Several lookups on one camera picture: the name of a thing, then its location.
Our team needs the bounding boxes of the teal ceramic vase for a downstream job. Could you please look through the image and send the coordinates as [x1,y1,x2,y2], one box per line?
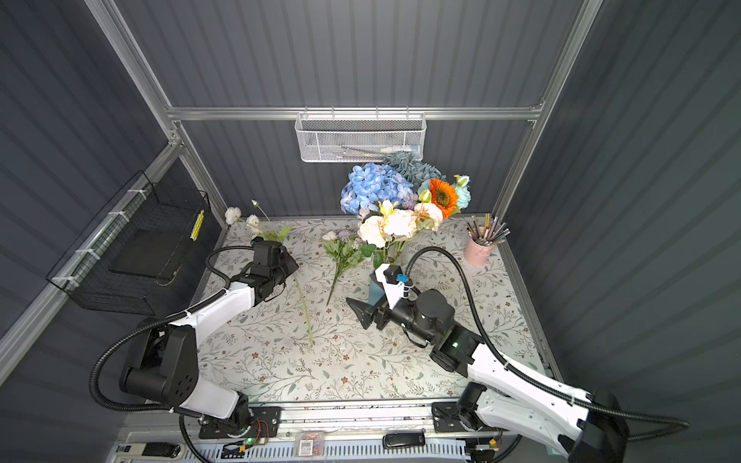
[368,273,385,306]

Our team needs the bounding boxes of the white small blossom stem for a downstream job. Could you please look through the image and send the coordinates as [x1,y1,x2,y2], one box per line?
[224,200,315,348]

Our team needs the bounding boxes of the small lilac flower sprig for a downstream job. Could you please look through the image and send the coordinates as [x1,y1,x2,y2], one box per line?
[322,229,376,305]

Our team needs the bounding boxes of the cream white rose stem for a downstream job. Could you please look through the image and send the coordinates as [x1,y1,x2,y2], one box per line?
[358,201,418,269]

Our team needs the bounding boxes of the peach rose stem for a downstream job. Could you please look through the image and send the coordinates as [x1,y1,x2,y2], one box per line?
[413,189,444,232]

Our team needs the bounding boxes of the orange gerbera flower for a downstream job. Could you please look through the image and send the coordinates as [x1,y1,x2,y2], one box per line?
[428,179,458,218]

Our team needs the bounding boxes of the blue hydrangea flower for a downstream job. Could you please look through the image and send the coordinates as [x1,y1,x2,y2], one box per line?
[340,163,418,216]

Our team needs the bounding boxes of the dusty blue rose bunch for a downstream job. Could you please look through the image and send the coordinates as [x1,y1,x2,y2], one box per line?
[383,152,446,189]

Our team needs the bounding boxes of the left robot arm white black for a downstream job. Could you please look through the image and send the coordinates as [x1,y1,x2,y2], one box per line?
[88,237,299,430]

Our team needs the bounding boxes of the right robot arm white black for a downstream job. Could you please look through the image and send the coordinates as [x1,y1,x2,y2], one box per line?
[347,264,690,462]

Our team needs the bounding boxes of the floral patterned table mat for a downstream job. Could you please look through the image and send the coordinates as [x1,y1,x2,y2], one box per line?
[199,218,543,402]

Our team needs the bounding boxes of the pink pencil cup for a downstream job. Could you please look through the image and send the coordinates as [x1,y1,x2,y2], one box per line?
[464,237,496,267]

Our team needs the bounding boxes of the black remote device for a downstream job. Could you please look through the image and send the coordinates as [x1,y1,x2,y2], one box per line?
[382,431,426,449]

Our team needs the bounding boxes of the white marker in basket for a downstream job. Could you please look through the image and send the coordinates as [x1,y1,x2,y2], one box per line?
[341,145,412,157]

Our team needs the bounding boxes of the white power strip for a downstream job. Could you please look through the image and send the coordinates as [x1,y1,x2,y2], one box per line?
[114,442,183,461]

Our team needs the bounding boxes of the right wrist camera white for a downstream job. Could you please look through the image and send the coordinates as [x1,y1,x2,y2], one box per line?
[376,264,411,309]

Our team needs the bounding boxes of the black wire basket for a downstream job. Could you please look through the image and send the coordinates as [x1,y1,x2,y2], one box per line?
[46,176,219,318]

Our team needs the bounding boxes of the white wire mesh basket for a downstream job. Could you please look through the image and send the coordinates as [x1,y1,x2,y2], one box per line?
[294,109,428,163]

